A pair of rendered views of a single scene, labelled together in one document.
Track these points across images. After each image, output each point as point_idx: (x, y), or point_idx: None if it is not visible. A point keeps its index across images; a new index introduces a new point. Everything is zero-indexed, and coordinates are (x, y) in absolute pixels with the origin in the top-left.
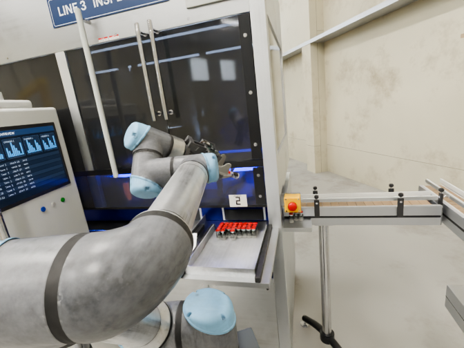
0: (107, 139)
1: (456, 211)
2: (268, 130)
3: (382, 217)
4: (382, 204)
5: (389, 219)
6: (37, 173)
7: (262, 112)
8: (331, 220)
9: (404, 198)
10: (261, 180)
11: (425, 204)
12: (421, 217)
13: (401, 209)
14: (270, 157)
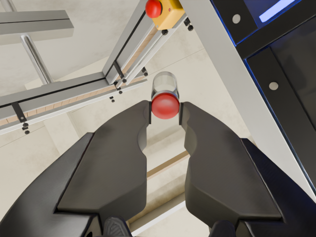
0: None
1: (98, 89)
2: (255, 122)
3: (120, 52)
4: (130, 61)
5: (116, 54)
6: None
7: (283, 154)
8: (139, 12)
9: (124, 76)
10: (225, 11)
11: (116, 78)
12: (108, 68)
13: (116, 68)
14: (230, 73)
